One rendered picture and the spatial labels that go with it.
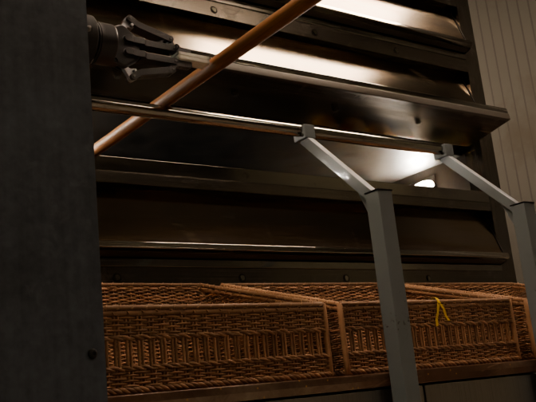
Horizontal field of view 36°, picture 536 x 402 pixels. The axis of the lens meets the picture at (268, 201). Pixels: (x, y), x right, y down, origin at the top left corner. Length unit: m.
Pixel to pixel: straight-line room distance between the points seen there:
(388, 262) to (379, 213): 0.10
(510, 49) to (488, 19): 0.27
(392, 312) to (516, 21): 3.80
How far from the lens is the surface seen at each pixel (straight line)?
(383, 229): 1.72
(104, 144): 2.03
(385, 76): 2.80
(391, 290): 1.70
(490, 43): 5.41
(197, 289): 2.09
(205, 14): 2.42
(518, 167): 5.14
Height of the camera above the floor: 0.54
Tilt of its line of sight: 14 degrees up
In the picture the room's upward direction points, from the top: 6 degrees counter-clockwise
